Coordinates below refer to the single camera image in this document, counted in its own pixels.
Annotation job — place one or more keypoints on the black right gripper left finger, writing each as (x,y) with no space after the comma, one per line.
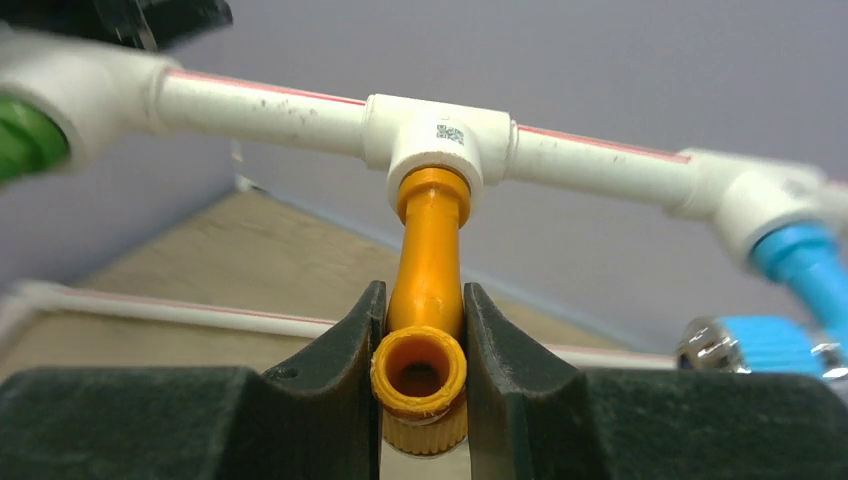
(312,416)

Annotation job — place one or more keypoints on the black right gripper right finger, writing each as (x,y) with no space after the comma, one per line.
(532,415)

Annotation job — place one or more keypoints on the orange faucet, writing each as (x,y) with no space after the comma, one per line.
(419,369)

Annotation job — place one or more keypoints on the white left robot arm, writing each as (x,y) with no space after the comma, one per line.
(151,25)

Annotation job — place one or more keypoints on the blue faucet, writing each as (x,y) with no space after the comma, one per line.
(788,311)

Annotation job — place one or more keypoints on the green faucet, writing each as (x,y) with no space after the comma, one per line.
(31,142)

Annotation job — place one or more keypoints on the white PVC pipe frame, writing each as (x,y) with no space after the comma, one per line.
(779,219)

